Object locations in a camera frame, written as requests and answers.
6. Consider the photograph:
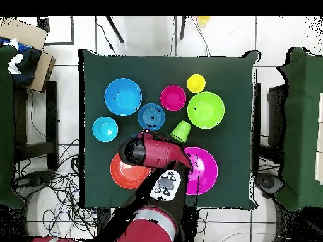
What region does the ribbed blue bowl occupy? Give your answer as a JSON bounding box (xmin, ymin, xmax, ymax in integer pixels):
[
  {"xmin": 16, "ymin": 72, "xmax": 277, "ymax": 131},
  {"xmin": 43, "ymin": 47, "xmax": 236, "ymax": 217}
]
[{"xmin": 137, "ymin": 103, "xmax": 167, "ymax": 132}]

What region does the green cup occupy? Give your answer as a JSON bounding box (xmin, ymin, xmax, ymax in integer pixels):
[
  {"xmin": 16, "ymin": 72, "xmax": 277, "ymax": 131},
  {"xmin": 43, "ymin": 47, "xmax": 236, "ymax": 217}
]
[{"xmin": 170, "ymin": 120, "xmax": 192, "ymax": 144}]

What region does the green bowl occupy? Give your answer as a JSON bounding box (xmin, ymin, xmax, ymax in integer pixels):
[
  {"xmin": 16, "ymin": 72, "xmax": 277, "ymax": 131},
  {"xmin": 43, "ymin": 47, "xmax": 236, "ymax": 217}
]
[{"xmin": 187, "ymin": 91, "xmax": 225, "ymax": 130}]

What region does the small red bowl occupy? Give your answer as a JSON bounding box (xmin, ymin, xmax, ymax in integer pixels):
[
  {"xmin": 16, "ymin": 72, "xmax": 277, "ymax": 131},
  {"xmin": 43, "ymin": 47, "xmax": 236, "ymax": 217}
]
[{"xmin": 160, "ymin": 84, "xmax": 187, "ymax": 112}]

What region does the small turquoise bowl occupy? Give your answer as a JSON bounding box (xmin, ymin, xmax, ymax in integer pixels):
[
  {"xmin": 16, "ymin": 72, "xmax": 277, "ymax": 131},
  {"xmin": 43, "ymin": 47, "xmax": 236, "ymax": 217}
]
[{"xmin": 91, "ymin": 116, "xmax": 119, "ymax": 142}]

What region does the large blue bowl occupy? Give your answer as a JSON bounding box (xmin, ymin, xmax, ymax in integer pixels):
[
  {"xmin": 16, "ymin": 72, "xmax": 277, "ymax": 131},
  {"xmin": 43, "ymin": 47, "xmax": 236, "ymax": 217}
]
[{"xmin": 104, "ymin": 78, "xmax": 143, "ymax": 117}]

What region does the orange-red bowl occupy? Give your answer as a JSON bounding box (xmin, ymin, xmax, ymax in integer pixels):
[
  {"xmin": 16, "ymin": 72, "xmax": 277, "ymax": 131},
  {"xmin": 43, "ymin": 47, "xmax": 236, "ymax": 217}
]
[{"xmin": 110, "ymin": 152, "xmax": 152, "ymax": 190}]

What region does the dark green table cloth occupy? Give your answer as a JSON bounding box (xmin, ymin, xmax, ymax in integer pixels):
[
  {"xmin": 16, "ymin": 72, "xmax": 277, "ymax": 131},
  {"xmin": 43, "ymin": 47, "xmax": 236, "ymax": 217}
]
[{"xmin": 78, "ymin": 48, "xmax": 262, "ymax": 210}]

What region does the large pink bowl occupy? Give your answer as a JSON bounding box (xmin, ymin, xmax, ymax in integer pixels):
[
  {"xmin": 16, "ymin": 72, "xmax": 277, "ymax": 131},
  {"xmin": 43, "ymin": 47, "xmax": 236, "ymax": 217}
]
[{"xmin": 182, "ymin": 147, "xmax": 218, "ymax": 196}]

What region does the yellow cup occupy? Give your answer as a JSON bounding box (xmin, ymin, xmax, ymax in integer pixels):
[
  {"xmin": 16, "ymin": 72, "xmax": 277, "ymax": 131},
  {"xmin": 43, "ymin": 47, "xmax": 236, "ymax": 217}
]
[{"xmin": 186, "ymin": 73, "xmax": 206, "ymax": 94}]

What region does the black power brick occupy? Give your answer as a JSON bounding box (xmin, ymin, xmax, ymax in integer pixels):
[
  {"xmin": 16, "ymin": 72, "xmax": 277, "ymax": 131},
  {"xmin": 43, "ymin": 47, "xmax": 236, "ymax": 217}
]
[{"xmin": 96, "ymin": 207, "xmax": 112, "ymax": 234}]

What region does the black stool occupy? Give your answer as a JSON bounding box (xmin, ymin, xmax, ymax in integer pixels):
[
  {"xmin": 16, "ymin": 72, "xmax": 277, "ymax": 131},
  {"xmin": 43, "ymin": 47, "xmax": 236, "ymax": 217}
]
[{"xmin": 13, "ymin": 80, "xmax": 60, "ymax": 170}]

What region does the black tripod leg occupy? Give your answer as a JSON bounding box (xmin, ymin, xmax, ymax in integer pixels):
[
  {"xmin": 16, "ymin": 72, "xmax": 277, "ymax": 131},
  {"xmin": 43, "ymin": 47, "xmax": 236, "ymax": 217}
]
[
  {"xmin": 105, "ymin": 16, "xmax": 125, "ymax": 44},
  {"xmin": 179, "ymin": 16, "xmax": 187, "ymax": 40}
]

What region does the cardboard box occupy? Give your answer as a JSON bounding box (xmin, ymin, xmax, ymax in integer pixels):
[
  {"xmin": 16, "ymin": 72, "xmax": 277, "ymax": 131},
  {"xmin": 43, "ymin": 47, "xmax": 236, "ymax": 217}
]
[{"xmin": 0, "ymin": 16, "xmax": 57, "ymax": 93}]

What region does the yellow object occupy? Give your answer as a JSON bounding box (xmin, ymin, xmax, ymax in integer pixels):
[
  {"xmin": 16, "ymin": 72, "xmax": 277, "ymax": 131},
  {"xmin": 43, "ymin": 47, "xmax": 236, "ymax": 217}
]
[{"xmin": 196, "ymin": 16, "xmax": 211, "ymax": 27}]

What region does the bundle of clothes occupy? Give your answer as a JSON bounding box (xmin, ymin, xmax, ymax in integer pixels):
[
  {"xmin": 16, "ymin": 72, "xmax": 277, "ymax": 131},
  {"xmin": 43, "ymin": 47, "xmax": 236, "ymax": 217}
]
[{"xmin": 0, "ymin": 37, "xmax": 44, "ymax": 88}]

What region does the green cloth side table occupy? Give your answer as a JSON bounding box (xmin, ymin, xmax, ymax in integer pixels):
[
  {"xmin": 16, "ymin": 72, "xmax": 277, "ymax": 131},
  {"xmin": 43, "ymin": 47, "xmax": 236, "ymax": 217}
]
[
  {"xmin": 274, "ymin": 46, "xmax": 323, "ymax": 212},
  {"xmin": 0, "ymin": 45, "xmax": 26, "ymax": 210}
]

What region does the tangle of black cables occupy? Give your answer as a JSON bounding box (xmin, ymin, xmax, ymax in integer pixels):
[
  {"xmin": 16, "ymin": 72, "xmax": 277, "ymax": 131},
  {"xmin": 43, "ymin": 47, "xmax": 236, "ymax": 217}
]
[{"xmin": 12, "ymin": 138, "xmax": 112, "ymax": 239}]

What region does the black floor cable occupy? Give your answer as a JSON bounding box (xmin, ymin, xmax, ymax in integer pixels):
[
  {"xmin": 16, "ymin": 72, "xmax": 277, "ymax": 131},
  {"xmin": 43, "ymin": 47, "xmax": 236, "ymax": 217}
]
[{"xmin": 94, "ymin": 16, "xmax": 118, "ymax": 56}]

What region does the black pedestal foot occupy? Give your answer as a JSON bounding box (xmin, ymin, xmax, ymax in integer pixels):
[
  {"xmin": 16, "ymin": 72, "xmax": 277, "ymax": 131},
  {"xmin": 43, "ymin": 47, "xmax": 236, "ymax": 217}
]
[
  {"xmin": 254, "ymin": 172, "xmax": 286, "ymax": 199},
  {"xmin": 15, "ymin": 170, "xmax": 55, "ymax": 188}
]

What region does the black square frame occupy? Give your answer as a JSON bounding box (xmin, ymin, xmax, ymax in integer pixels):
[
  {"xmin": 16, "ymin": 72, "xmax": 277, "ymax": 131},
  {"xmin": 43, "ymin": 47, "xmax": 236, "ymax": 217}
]
[{"xmin": 37, "ymin": 16, "xmax": 75, "ymax": 46}]

